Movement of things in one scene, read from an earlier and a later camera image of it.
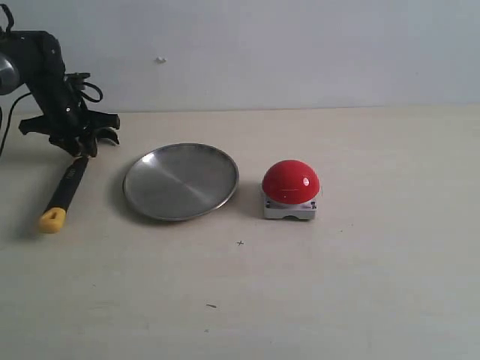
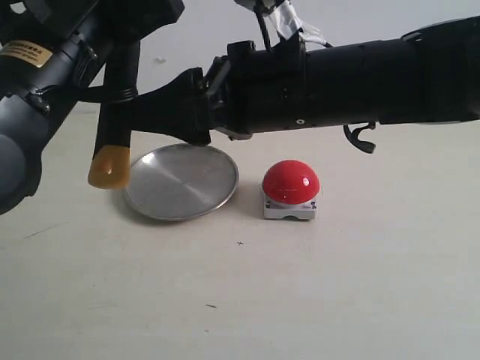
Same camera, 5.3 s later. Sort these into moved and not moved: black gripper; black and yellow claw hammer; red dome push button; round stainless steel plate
Moved: black gripper; black and yellow claw hammer
Not moved: red dome push button; round stainless steel plate
